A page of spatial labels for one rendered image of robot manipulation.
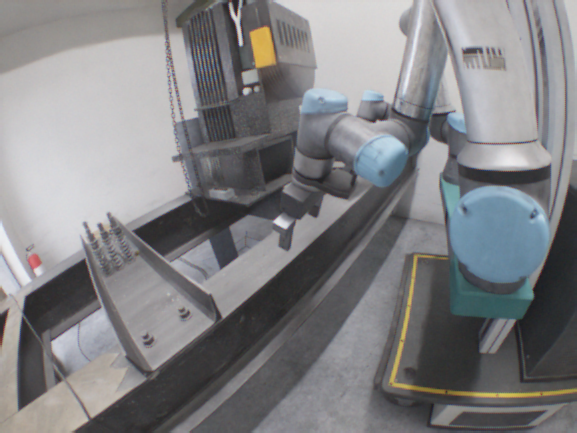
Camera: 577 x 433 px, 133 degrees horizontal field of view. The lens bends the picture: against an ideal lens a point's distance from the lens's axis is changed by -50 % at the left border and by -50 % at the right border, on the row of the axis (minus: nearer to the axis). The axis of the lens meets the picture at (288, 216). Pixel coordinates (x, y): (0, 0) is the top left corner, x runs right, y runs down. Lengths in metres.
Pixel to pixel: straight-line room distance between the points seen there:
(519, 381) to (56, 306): 1.77
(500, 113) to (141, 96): 3.35
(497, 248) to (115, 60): 3.50
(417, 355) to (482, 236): 0.61
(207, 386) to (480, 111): 0.76
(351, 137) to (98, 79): 3.17
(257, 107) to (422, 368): 1.17
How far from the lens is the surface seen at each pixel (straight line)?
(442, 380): 0.81
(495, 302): 0.48
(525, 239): 0.26
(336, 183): 0.45
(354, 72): 2.15
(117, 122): 3.25
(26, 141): 3.22
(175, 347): 0.51
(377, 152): 0.34
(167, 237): 1.35
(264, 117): 1.13
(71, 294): 1.32
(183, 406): 0.73
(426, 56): 0.43
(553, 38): 0.58
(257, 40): 1.03
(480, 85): 0.26
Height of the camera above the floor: 1.02
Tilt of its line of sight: 26 degrees down
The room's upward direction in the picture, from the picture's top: 10 degrees counter-clockwise
